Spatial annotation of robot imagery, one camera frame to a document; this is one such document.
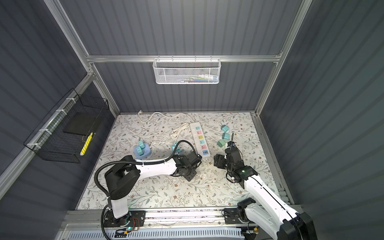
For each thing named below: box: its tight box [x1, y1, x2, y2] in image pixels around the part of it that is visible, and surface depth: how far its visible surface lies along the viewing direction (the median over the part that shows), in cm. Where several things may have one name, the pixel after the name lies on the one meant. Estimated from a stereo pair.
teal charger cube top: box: [220, 124, 229, 133], surface depth 111 cm
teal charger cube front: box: [136, 146, 144, 156], surface depth 93 cm
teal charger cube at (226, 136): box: [222, 132, 231, 140], surface depth 107 cm
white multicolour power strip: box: [190, 122, 211, 158], surface depth 104 cm
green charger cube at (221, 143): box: [217, 140, 226, 148], surface depth 101 cm
